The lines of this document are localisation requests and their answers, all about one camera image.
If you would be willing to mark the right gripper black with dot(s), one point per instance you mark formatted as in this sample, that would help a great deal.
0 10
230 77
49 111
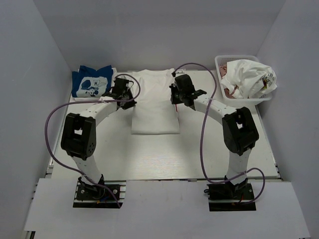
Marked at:
175 97

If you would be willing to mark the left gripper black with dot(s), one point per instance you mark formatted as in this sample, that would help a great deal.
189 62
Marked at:
128 104

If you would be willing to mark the white t shirt red print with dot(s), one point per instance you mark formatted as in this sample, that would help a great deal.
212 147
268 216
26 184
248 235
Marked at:
154 113

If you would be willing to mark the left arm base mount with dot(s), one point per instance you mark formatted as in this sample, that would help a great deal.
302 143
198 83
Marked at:
99 198

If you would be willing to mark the white plastic basket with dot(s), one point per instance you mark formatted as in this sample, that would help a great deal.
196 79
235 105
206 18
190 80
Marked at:
222 59

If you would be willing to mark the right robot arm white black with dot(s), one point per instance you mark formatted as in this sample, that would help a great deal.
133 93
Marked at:
239 130

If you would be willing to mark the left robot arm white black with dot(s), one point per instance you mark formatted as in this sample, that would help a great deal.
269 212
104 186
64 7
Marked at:
79 133

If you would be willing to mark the folded blue t shirt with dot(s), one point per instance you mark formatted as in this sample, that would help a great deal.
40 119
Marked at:
85 71

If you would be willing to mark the white t shirt black lettering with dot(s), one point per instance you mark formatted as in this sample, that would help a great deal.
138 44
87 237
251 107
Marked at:
247 79

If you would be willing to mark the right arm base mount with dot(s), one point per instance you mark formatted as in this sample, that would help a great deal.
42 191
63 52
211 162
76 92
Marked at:
222 199

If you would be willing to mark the folded white t shirt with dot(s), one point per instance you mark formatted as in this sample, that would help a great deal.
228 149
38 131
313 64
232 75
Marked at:
113 74

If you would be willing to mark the pink t shirt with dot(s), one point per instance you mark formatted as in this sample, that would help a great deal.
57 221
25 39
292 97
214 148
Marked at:
223 72

